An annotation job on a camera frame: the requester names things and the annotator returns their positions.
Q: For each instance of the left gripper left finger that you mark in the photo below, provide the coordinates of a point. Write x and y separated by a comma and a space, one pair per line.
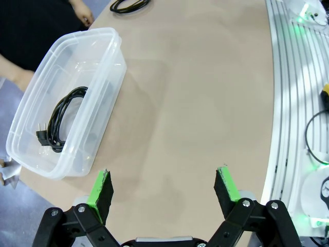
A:
102, 195

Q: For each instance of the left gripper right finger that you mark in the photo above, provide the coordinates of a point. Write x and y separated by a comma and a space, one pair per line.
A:
223, 195

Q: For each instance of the person's right forearm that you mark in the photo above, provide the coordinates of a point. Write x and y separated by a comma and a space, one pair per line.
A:
9, 67

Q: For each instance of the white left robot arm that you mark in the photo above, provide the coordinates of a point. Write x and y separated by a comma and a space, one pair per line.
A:
312, 190

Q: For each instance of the aluminium rail robot base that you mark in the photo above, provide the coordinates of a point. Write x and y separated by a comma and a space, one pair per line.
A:
288, 77

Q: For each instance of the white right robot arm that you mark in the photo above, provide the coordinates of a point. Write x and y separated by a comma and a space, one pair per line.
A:
316, 10

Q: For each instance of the person's right hand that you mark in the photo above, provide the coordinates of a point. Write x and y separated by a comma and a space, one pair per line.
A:
24, 79

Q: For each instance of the person's left hand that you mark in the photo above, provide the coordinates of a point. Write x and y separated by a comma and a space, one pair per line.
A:
83, 13

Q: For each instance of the silver grey floor object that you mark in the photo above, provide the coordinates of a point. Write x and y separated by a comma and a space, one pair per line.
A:
9, 172

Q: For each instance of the clear plastic storage container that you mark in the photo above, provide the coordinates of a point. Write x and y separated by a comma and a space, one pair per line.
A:
102, 77

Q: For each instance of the yellow black hand tool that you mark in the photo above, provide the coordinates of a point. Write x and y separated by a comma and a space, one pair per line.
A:
326, 95

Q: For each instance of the person in black t-shirt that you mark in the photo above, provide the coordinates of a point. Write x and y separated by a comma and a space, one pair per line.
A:
38, 31

